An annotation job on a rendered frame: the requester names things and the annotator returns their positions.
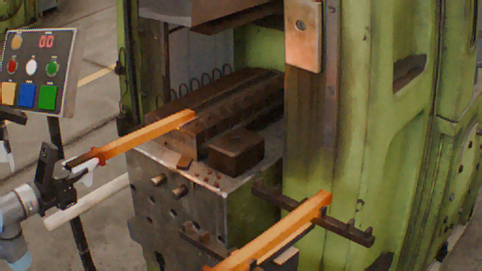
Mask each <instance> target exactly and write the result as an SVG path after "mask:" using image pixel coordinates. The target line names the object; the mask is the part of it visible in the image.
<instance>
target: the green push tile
mask: <svg viewBox="0 0 482 271"><path fill-rule="evenodd" d="M57 89H58V87H55V86H50V87H49V86H43V85H40V96H39V103H38V109H42V110H43V109H48V110H53V111H55V107H56V94H57Z"/></svg>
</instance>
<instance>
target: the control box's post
mask: <svg viewBox="0 0 482 271"><path fill-rule="evenodd" d="M47 123H48V127H49V133H50V137H51V143H53V144H54V145H56V146H57V147H58V151H57V155H56V161H55V163H56V162H57V161H59V160H64V159H65V156H64V149H63V145H62V140H61V131H60V126H59V117H54V116H47ZM70 223H71V227H72V234H73V238H74V240H75V242H76V245H77V248H78V250H79V251H80V252H83V251H86V250H87V247H86V242H85V238H84V234H83V231H82V228H81V226H80V223H79V218H78V216H76V217H75V218H73V219H71V220H70ZM79 251H78V252H79ZM79 255H80V259H81V261H82V263H83V266H84V269H85V271H94V269H93V266H92V264H91V261H90V257H89V253H88V252H86V253H84V254H83V255H82V254H81V253H79Z"/></svg>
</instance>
